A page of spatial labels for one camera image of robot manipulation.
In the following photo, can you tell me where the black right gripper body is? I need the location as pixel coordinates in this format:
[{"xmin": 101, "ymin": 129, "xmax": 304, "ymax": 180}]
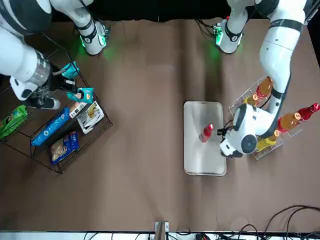
[{"xmin": 32, "ymin": 72, "xmax": 65, "ymax": 99}]

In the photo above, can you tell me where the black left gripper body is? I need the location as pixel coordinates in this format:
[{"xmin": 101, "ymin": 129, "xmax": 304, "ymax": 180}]
[{"xmin": 216, "ymin": 126, "xmax": 235, "ymax": 137}]

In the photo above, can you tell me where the red cola bottle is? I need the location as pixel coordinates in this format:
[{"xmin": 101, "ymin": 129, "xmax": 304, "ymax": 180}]
[
  {"xmin": 297, "ymin": 102, "xmax": 320, "ymax": 121},
  {"xmin": 198, "ymin": 123, "xmax": 215, "ymax": 143}
]

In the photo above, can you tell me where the white rectangular tray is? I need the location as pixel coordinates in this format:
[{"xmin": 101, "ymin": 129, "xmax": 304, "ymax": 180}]
[{"xmin": 183, "ymin": 100, "xmax": 228, "ymax": 177}]

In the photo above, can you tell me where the clear acrylic bottle shelf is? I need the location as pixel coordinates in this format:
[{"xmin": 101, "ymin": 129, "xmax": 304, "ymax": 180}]
[{"xmin": 228, "ymin": 76, "xmax": 303, "ymax": 161}]

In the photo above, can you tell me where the orange white snack box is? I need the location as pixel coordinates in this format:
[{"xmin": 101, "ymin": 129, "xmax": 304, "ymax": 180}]
[{"xmin": 68, "ymin": 99, "xmax": 105, "ymax": 135}]

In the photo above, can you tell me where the long blue biscuit packet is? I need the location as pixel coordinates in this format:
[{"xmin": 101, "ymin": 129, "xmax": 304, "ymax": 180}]
[{"xmin": 31, "ymin": 107, "xmax": 71, "ymax": 148}]

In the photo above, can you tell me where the yellow tea bottle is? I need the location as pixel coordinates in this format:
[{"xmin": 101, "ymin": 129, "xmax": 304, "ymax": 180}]
[
  {"xmin": 256, "ymin": 129, "xmax": 281, "ymax": 152},
  {"xmin": 243, "ymin": 93, "xmax": 260, "ymax": 106}
]

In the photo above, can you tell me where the green snack packet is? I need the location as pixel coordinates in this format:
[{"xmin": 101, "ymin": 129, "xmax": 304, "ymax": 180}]
[{"xmin": 0, "ymin": 104, "xmax": 28, "ymax": 141}]

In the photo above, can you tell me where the orange tea bottle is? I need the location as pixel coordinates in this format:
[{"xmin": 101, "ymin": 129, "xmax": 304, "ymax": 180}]
[
  {"xmin": 276, "ymin": 112, "xmax": 302, "ymax": 133},
  {"xmin": 254, "ymin": 76, "xmax": 274, "ymax": 102}
]

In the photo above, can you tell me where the blue snack bag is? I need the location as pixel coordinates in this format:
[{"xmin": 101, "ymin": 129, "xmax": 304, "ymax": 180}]
[{"xmin": 48, "ymin": 130, "xmax": 81, "ymax": 165}]

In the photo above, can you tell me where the black wire basket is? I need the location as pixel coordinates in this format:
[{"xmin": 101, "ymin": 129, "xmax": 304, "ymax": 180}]
[{"xmin": 0, "ymin": 43, "xmax": 114, "ymax": 175}]

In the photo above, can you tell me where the black desk cable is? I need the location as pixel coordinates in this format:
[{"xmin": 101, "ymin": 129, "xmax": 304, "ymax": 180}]
[{"xmin": 264, "ymin": 204, "xmax": 320, "ymax": 233}]

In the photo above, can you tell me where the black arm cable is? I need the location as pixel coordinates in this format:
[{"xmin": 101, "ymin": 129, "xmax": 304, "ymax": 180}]
[{"xmin": 196, "ymin": 18, "xmax": 218, "ymax": 38}]

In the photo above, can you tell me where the aluminium frame post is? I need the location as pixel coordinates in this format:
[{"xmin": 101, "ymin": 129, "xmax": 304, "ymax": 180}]
[{"xmin": 154, "ymin": 221, "xmax": 170, "ymax": 240}]

